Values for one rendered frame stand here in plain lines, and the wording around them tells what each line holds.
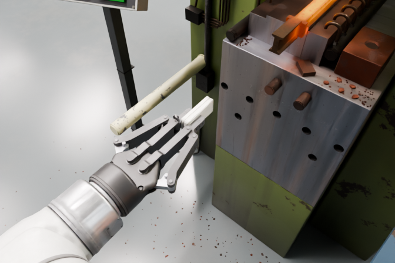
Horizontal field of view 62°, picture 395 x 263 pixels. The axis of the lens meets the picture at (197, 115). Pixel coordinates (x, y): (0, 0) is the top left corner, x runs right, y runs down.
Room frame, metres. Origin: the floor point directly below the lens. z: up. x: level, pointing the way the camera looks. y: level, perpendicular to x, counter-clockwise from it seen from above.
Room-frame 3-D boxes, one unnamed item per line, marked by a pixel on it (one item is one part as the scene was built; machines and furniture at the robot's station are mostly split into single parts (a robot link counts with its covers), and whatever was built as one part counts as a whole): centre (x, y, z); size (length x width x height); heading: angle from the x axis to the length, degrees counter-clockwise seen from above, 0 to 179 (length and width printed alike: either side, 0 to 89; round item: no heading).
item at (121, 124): (0.81, 0.12, 0.62); 0.44 x 0.05 x 0.05; 140
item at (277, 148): (0.79, -0.39, 0.69); 0.56 x 0.38 x 0.45; 140
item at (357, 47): (0.59, -0.38, 0.95); 0.12 x 0.09 x 0.07; 140
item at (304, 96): (0.53, -0.24, 0.87); 0.04 x 0.03 x 0.03; 140
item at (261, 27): (0.82, -0.34, 0.96); 0.42 x 0.20 x 0.09; 140
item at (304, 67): (0.58, -0.25, 0.92); 0.04 x 0.03 x 0.01; 8
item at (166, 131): (0.31, 0.07, 1.00); 0.11 x 0.01 x 0.04; 142
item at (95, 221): (0.19, 0.15, 1.00); 0.09 x 0.06 x 0.09; 51
